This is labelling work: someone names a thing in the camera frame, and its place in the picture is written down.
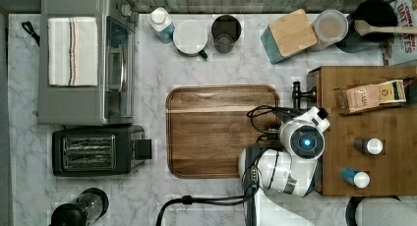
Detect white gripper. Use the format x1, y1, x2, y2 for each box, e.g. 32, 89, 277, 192
297, 106, 330, 133

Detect black drawer handle bar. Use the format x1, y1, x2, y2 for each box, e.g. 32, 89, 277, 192
292, 82, 317, 108

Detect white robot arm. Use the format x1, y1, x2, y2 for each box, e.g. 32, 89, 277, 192
238, 105, 329, 226

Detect wooden drawer cabinet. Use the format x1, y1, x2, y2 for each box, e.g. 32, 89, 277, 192
307, 66, 417, 197

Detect tea bag box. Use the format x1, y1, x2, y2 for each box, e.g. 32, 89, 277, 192
334, 80, 407, 115

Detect grey shaker white cap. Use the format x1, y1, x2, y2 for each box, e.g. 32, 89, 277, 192
353, 138, 384, 155

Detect blue shaker white cap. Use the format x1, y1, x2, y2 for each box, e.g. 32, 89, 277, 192
341, 168, 371, 189

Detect teal canister wooden lid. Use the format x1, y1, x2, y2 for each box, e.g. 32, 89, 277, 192
261, 9, 318, 64

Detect clear lidded jar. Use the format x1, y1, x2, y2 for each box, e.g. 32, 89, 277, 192
309, 9, 348, 52

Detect wooden spoon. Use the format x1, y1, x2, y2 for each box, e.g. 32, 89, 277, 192
354, 20, 417, 35

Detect wooden serving tray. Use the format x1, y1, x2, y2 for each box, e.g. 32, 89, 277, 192
166, 85, 279, 179

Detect printed dates box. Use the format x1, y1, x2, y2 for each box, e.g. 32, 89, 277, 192
382, 0, 417, 67

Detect white bowl black rim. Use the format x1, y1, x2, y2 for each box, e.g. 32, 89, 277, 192
345, 197, 417, 226

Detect black utensil pot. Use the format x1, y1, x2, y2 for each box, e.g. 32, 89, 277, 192
336, 0, 397, 53

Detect dark grey cup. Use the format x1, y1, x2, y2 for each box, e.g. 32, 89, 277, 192
211, 15, 242, 53

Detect clear bottle white cap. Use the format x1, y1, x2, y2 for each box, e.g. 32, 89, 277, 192
148, 7, 175, 44

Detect silver toaster oven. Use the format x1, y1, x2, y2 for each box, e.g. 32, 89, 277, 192
37, 0, 136, 126

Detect black two-slot toaster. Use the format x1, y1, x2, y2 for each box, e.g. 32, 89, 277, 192
52, 125, 152, 177

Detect striped white dish towel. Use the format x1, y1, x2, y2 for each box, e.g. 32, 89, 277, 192
47, 17, 98, 86

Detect white mug green handle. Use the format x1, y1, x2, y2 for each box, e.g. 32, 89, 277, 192
173, 20, 208, 60

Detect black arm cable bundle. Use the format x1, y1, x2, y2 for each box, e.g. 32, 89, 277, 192
155, 104, 303, 226

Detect black cord on counter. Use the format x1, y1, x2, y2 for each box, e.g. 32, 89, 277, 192
21, 21, 41, 47

